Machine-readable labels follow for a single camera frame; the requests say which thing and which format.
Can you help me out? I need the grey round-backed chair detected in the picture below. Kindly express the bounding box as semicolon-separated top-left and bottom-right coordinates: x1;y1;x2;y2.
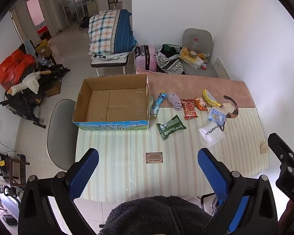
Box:
47;99;78;170

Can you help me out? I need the small brown cardboard box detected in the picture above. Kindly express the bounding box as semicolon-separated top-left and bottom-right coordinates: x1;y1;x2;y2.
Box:
44;80;62;97

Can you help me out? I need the purple sock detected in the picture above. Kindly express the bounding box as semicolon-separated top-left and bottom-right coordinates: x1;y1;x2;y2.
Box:
167;93;182;110

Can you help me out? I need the red snack packet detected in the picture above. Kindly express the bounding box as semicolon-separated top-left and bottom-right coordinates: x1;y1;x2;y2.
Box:
181;99;198;120

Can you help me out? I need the plaid and blue quilt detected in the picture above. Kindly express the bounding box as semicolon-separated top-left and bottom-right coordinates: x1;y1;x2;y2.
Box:
88;9;137;55

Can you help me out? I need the grey cushioned chair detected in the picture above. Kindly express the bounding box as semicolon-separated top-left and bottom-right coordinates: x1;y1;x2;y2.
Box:
181;28;219;78

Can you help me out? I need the black folded stroller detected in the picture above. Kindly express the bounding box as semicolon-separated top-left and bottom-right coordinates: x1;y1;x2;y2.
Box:
0;64;71;129

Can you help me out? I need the green snack packet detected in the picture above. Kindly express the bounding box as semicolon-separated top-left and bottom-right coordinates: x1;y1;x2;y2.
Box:
156;115;187;141

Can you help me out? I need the clear plastic bottle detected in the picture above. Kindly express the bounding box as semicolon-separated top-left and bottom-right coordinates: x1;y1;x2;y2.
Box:
190;38;199;54

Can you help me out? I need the light blue cloth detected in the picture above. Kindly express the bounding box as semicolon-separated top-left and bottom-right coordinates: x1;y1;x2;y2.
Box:
23;40;36;54

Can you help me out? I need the red plastic bag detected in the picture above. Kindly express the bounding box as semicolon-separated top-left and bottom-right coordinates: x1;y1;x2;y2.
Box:
0;49;36;90

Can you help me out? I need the white plastic packet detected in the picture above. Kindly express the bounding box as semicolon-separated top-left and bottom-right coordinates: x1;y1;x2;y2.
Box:
197;121;226;148

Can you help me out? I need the orange snack packet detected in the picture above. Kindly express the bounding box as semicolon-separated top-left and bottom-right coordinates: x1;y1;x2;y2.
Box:
194;97;208;111

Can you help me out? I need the striped pink printed blanket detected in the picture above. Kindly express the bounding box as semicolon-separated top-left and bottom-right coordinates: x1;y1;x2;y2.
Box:
75;74;270;202

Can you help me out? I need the pink suitcase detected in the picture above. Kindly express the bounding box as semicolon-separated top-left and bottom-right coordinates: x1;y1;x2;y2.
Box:
135;45;158;72

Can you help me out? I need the yellow-topped cardboard box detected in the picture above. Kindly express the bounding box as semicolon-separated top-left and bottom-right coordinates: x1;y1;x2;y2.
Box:
35;39;53;57

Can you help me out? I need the blue and white packet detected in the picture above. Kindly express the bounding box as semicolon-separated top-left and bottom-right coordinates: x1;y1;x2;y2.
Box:
207;107;226;126

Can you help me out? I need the glass sliding door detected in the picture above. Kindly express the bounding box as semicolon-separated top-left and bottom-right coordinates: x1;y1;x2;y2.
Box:
50;0;98;33

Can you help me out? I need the long blue snack packet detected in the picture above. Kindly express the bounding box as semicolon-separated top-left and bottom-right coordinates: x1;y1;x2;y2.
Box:
150;91;168;120

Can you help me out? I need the white goose plush toy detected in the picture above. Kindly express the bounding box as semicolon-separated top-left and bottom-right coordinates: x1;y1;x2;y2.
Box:
6;70;51;95

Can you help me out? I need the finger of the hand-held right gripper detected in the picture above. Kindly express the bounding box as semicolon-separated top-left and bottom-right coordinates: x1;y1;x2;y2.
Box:
268;132;294;175

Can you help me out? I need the white wrapped package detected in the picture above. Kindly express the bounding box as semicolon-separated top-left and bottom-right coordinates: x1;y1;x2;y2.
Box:
186;56;204;69

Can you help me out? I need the white flat panel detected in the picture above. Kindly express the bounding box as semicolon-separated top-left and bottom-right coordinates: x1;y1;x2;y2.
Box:
216;58;230;80

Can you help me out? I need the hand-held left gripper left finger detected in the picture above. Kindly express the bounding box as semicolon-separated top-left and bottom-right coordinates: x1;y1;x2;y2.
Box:
18;148;100;235

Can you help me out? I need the dark wooden chair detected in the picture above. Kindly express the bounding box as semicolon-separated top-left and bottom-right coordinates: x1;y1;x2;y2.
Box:
0;147;30;188

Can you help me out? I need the green and black cloth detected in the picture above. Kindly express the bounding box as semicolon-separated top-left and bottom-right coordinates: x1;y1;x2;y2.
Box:
161;43;182;57

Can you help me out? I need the yellow banana-shaped packet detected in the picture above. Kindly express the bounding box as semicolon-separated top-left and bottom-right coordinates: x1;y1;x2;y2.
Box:
202;89;221;107

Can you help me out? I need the black and white patterned bag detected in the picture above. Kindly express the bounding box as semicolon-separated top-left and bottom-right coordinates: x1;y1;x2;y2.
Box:
155;46;186;75

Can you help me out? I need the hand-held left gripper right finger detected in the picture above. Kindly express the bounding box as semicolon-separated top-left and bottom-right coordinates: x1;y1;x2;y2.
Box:
197;148;279;235

